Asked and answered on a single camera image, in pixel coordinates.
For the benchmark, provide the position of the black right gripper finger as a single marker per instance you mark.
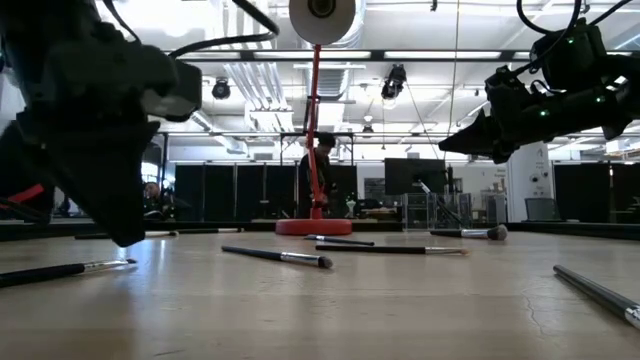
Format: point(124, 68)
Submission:
point(502, 156)
point(470, 137)

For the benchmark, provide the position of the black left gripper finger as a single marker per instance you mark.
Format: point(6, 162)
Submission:
point(25, 160)
point(105, 190)

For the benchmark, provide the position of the slim black makeup brush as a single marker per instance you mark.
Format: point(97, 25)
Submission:
point(442, 206)
point(210, 231)
point(270, 255)
point(125, 235)

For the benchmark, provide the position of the large fluffy makeup brush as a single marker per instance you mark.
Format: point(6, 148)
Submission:
point(480, 233)

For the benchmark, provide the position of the medium brush wide silver ferrule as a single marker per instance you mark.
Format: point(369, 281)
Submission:
point(50, 272)

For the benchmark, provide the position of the long brush brown pointed tip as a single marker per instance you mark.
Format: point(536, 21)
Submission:
point(380, 249)

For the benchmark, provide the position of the black brush dark head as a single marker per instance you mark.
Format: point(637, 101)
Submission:
point(345, 240)

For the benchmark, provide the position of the long thin black makeup brush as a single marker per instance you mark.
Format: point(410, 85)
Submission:
point(595, 292)

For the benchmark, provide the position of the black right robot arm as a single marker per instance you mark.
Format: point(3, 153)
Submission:
point(575, 60)

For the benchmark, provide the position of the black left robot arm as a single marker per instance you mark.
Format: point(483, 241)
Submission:
point(40, 25)

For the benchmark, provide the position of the seated person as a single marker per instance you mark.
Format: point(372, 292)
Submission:
point(155, 200)

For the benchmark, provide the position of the grey chair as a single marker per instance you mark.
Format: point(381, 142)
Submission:
point(542, 209)

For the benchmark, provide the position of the black monitor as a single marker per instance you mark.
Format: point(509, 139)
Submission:
point(415, 175)

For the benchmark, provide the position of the clear acrylic organizer box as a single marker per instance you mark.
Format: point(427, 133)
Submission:
point(435, 212)

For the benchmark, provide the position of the black partition panels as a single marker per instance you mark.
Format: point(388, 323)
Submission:
point(590, 192)
point(225, 192)

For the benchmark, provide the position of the black overhead rig beam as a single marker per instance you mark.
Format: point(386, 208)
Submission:
point(377, 55)

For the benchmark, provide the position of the black ceiling spotlight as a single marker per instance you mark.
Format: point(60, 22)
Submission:
point(221, 89)

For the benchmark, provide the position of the standing person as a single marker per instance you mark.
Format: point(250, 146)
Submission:
point(327, 170)

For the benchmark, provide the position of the red desk lamp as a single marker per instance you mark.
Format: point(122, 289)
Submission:
point(314, 227)

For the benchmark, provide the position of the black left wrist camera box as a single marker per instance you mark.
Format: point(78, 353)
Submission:
point(172, 92)

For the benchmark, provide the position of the black overhead camera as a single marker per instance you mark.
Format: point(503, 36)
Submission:
point(395, 82)

